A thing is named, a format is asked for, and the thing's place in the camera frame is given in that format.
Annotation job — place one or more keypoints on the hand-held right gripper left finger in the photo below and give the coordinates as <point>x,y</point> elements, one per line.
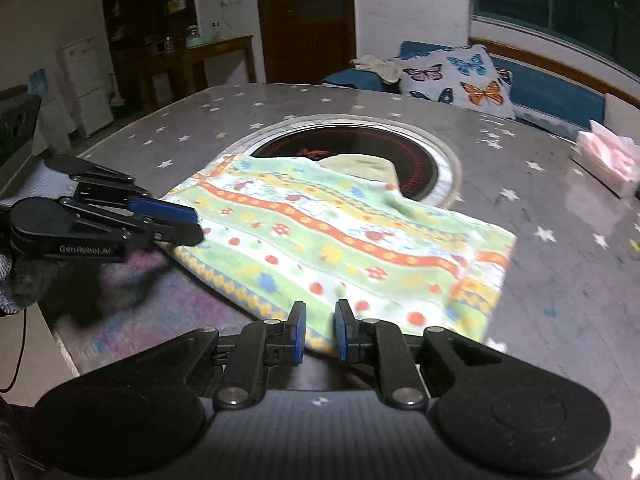
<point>299,331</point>

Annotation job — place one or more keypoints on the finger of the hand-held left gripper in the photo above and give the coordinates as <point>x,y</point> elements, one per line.
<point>175,234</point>
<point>165,209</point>

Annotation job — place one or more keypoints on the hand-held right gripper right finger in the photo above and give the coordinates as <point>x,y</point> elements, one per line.
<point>342,331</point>

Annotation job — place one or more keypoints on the colourful patterned garment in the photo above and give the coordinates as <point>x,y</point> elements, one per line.
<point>325,240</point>

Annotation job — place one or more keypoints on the person's left hand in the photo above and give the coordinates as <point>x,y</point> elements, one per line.
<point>20,280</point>

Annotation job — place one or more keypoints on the black chair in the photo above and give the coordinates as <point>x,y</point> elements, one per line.
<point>17,125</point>

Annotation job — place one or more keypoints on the white cabinet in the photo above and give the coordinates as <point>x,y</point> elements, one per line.
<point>87,85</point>

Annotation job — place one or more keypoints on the wooden side table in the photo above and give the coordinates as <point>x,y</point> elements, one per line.
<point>215,52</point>

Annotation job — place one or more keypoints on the pale yellow cloth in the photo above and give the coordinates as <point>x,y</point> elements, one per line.
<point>362,166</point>

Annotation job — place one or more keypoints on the pale green kettle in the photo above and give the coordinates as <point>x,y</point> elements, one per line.
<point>192,37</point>

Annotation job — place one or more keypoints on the round built-in induction cooker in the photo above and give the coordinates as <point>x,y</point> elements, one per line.
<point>350,144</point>

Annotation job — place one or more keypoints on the dark wooden shelf cabinet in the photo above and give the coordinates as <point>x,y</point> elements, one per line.
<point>140,15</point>

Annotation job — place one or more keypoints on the brown wooden door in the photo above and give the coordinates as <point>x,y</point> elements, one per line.
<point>305,20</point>

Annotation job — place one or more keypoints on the cream cloth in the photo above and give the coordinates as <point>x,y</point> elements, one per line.
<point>375,66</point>

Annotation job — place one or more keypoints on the butterfly print pillow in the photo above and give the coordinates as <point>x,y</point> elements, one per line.
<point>452,80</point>

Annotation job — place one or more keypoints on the blue sofa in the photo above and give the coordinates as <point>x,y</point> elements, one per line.
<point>550,97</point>

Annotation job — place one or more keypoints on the pink tissue pack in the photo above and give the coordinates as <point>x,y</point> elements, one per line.
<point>612,157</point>

